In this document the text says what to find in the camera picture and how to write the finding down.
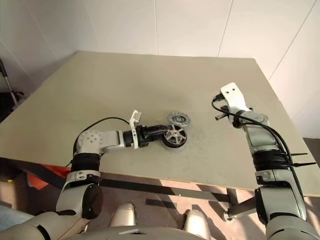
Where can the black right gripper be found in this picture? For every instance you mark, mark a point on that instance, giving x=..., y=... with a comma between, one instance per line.
x=228, y=116

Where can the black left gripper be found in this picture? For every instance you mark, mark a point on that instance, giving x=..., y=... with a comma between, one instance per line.
x=147, y=132

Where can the black rotor with silver spokes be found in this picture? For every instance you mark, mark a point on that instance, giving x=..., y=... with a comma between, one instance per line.
x=176, y=137

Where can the grey gear disc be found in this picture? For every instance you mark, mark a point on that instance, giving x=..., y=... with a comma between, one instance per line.
x=178, y=118

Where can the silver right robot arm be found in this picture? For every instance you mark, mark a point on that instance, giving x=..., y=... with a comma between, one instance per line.
x=262, y=140

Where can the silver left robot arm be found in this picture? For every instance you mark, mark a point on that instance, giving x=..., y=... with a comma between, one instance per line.
x=110, y=140

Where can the silver left robot leg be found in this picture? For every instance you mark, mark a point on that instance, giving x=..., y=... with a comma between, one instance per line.
x=123, y=215

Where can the silver robot leg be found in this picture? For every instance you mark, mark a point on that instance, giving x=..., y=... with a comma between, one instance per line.
x=196, y=223
x=123, y=215

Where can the silver right robot leg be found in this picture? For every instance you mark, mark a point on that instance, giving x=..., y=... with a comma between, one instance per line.
x=196, y=223

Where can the silver robot torso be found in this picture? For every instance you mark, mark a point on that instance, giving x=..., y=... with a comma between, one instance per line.
x=150, y=234

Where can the orange object under table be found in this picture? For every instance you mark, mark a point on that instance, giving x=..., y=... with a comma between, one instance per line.
x=37, y=182

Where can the black folded cart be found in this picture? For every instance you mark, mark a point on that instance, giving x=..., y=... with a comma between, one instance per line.
x=6, y=102

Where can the black device with yellow sticker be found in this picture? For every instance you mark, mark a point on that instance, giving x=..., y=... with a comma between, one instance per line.
x=7, y=179

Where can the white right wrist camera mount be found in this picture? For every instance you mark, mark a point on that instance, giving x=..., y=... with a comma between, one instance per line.
x=233, y=97

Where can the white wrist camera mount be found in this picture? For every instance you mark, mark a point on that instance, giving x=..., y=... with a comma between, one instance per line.
x=233, y=97
x=136, y=116

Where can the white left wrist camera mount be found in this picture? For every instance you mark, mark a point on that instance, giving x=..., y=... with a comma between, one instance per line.
x=136, y=116

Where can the black metal table frame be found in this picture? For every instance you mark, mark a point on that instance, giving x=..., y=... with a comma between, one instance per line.
x=175, y=191

